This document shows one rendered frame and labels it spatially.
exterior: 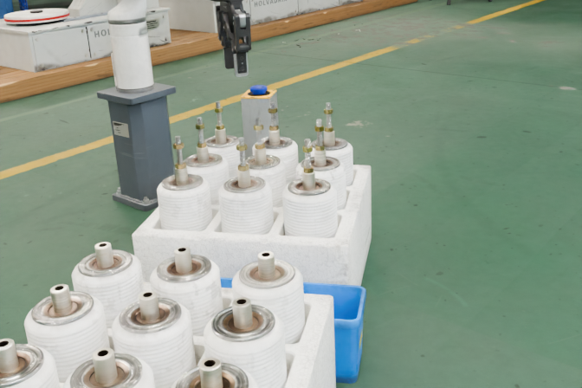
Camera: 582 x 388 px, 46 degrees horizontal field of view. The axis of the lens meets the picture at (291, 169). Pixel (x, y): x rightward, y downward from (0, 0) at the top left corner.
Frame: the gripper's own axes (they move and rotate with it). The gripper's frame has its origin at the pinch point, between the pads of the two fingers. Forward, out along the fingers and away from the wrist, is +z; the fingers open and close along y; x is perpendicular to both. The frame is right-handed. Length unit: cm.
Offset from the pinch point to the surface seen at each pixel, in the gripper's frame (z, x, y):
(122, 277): 22.4, -24.3, 24.6
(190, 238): 29.3, -11.2, 2.3
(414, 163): 47, 65, -56
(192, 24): 35, 47, -291
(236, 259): 32.8, -4.1, 6.6
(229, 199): 22.8, -3.7, 3.2
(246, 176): 19.8, 0.1, 1.1
